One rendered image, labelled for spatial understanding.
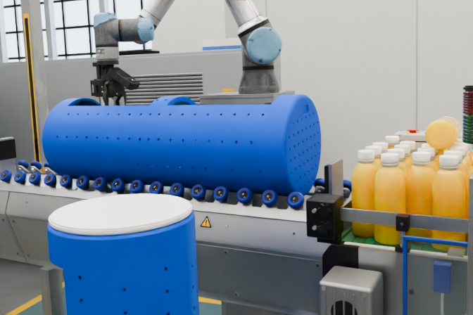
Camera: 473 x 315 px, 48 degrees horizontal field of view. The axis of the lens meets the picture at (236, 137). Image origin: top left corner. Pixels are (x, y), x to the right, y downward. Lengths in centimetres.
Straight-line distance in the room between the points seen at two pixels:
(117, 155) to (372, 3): 292
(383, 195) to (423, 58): 297
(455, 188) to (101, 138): 102
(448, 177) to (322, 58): 311
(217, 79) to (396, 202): 205
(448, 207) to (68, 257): 77
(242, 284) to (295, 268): 20
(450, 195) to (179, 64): 229
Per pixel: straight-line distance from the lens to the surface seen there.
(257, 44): 174
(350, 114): 420
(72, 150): 176
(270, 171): 137
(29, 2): 255
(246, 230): 145
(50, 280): 206
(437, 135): 133
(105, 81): 179
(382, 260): 123
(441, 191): 120
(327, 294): 115
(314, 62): 424
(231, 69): 309
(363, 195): 127
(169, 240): 98
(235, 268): 153
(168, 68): 326
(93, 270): 97
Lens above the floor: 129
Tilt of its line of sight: 7 degrees down
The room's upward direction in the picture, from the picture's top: 2 degrees counter-clockwise
